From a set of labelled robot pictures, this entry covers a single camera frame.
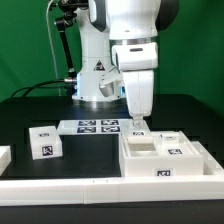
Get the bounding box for white front border rail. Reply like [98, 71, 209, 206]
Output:
[0, 175, 224, 206]

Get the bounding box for black cables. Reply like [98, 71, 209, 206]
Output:
[10, 78, 78, 98]

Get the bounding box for white right border rail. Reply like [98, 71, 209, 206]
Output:
[192, 141, 224, 176]

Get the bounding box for small white cube block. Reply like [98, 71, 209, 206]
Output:
[29, 126, 63, 160]

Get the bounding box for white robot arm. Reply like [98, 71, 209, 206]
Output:
[58, 0, 179, 128]

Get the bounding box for white cabinet door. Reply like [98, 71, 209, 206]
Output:
[156, 132, 196, 156]
[121, 119, 154, 144]

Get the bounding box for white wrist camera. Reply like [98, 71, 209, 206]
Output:
[99, 71, 122, 99]

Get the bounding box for white cabinet body box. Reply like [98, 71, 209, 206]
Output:
[119, 132, 204, 177]

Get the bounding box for grey thin cable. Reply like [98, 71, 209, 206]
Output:
[45, 0, 62, 97]

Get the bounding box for white flat top panel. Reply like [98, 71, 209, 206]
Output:
[57, 119, 131, 135]

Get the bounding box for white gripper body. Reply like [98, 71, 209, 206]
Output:
[122, 70, 154, 118]

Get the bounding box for white border rail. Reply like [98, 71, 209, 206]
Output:
[0, 175, 224, 206]
[192, 141, 224, 176]

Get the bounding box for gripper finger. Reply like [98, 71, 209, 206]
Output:
[133, 116, 144, 128]

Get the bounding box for white left border piece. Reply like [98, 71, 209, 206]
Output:
[0, 146, 11, 176]

